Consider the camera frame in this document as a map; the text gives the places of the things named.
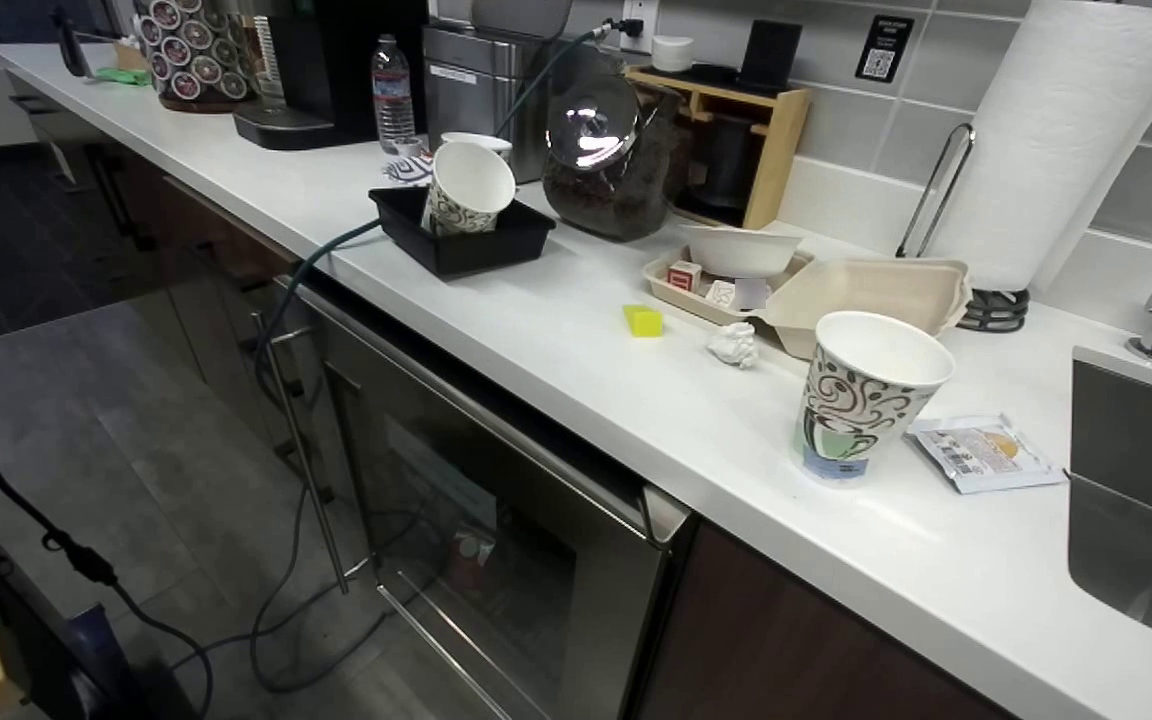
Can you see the blue white sachet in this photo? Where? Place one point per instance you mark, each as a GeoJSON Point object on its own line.
{"type": "Point", "coordinates": [981, 455]}

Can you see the plain white ceramic bowl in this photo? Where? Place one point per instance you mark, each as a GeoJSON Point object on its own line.
{"type": "Point", "coordinates": [741, 254]}

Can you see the black pump bottle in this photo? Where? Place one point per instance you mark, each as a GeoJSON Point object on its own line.
{"type": "Point", "coordinates": [74, 43]}

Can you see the dark sink basin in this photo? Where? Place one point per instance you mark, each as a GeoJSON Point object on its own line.
{"type": "Point", "coordinates": [1141, 504]}

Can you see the chrome paper towel holder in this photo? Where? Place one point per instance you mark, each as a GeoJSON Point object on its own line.
{"type": "Point", "coordinates": [939, 186]}

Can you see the white paper towel roll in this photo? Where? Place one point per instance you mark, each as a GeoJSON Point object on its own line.
{"type": "Point", "coordinates": [1069, 134]}

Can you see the small white cup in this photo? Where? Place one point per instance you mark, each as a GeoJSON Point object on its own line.
{"type": "Point", "coordinates": [673, 53]}

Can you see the small white creamer tub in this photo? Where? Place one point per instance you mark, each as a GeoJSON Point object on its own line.
{"type": "Point", "coordinates": [722, 297]}

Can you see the stainless steel dishwasher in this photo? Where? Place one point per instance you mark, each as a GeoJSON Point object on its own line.
{"type": "Point", "coordinates": [511, 560]}

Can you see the grey plastic box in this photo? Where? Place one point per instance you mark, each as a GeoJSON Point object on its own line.
{"type": "Point", "coordinates": [518, 18]}

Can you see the clear plastic water bottle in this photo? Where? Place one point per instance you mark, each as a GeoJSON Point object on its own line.
{"type": "Point", "coordinates": [392, 92]}

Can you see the patterned white paper cup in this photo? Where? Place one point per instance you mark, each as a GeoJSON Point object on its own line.
{"type": "Point", "coordinates": [868, 400]}
{"type": "Point", "coordinates": [470, 193]}

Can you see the silver black Keurig coffee machine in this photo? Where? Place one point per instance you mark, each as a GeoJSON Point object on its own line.
{"type": "Point", "coordinates": [322, 64]}

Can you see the white bowl with utensils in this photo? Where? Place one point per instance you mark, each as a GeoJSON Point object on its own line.
{"type": "Point", "coordinates": [868, 303]}

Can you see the small crumpled paper ball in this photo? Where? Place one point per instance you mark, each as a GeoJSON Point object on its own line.
{"type": "Point", "coordinates": [735, 347]}

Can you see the white wall outlet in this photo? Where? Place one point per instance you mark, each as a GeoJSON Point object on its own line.
{"type": "Point", "coordinates": [639, 20]}

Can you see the green sponge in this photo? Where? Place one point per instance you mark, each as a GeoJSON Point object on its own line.
{"type": "Point", "coordinates": [123, 73]}

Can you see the black plastic tray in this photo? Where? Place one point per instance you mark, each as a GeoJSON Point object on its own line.
{"type": "Point", "coordinates": [496, 248]}

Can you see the small red white packet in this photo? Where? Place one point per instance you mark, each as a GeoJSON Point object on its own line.
{"type": "Point", "coordinates": [683, 279]}

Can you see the small yellow block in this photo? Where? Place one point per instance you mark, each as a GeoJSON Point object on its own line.
{"type": "Point", "coordinates": [645, 321]}

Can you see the dark equipment box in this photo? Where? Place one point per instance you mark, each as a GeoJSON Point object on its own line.
{"type": "Point", "coordinates": [56, 655]}

